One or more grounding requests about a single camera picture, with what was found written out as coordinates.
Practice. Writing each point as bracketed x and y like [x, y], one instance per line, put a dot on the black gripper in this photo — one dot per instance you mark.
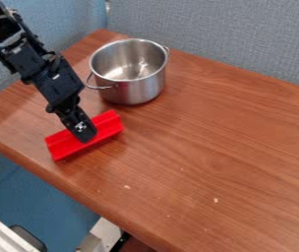
[60, 86]

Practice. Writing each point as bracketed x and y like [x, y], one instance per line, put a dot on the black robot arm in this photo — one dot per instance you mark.
[23, 54]

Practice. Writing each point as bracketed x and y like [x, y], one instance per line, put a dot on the red object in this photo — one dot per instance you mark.
[64, 145]

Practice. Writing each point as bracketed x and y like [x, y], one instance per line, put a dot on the black box on floor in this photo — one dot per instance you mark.
[29, 237]

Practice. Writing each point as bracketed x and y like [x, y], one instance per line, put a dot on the silver metal pot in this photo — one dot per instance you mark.
[128, 70]

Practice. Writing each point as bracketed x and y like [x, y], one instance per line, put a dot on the white table leg bracket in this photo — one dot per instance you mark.
[101, 237]

